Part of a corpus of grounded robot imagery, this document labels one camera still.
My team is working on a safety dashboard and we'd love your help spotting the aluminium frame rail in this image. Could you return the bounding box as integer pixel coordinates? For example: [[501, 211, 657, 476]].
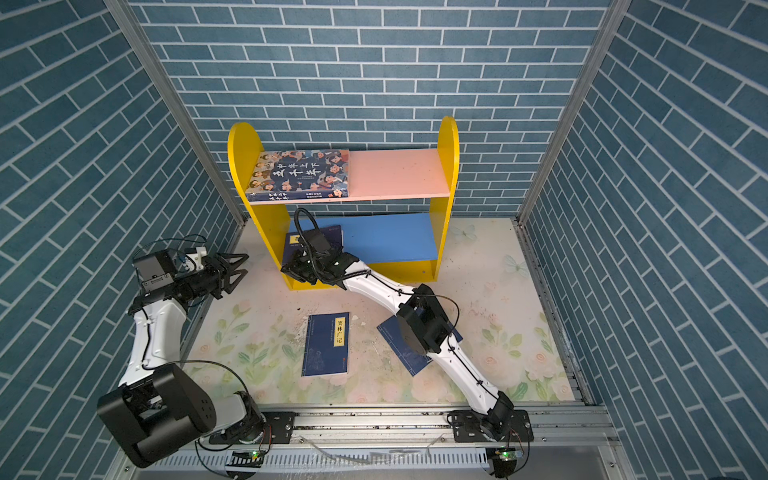
[[106, 402, 635, 479]]

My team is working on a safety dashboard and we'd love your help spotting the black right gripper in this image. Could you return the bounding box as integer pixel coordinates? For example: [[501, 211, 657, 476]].
[[278, 249, 326, 286]]

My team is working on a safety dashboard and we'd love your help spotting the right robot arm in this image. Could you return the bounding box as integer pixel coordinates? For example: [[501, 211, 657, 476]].
[[281, 227, 534, 444]]

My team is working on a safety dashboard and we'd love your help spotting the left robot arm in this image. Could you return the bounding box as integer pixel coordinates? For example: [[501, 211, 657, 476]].
[[97, 247, 268, 468]]

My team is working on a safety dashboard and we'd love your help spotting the colourful illustrated history book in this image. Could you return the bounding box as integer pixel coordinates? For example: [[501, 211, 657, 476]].
[[245, 149, 350, 203]]

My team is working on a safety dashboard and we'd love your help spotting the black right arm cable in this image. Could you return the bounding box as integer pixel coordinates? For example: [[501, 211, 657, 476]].
[[292, 207, 529, 421]]

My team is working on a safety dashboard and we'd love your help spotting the navy book yellow label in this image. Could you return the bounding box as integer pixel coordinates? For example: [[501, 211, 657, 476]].
[[282, 225, 343, 265]]

